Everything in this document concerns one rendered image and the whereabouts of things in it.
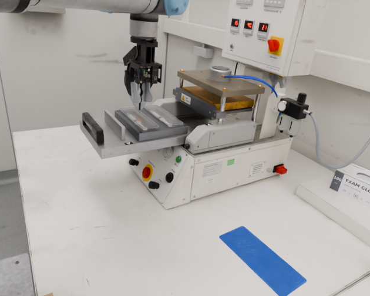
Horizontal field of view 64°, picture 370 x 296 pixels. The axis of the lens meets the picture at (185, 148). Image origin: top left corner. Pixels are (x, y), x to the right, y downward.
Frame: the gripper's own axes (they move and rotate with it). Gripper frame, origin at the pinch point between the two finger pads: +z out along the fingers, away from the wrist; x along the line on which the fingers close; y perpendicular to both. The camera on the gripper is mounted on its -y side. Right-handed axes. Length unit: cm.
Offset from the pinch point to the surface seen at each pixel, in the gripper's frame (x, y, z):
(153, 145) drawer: 0.1, 11.1, 8.8
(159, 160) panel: 6.8, 3.4, 19.2
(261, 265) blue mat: 14, 47, 29
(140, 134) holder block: -3.9, 10.1, 4.8
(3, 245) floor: -47, -76, 105
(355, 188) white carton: 59, 43, 20
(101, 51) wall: 35, -143, 10
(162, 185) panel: 4.4, 10.6, 24.1
